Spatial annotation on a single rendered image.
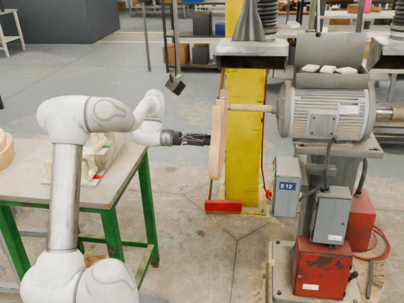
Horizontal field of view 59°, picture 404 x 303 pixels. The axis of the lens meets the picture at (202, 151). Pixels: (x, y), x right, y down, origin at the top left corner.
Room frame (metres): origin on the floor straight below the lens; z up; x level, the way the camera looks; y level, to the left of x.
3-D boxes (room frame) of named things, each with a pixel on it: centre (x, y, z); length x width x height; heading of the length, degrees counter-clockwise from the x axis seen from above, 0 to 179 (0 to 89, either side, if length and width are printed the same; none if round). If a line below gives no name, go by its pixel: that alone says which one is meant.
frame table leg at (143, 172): (1.80, 0.34, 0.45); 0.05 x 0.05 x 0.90; 80
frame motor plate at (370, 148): (1.45, -0.60, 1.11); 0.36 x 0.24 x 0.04; 80
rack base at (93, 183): (1.49, 0.62, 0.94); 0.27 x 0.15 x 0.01; 83
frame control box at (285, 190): (1.24, -0.41, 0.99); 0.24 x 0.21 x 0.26; 80
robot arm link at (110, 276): (0.86, 0.33, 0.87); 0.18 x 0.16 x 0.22; 83
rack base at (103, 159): (1.64, 0.60, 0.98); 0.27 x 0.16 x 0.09; 83
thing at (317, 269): (1.29, -0.57, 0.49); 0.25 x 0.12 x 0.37; 80
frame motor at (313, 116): (1.45, -0.54, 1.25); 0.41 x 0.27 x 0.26; 80
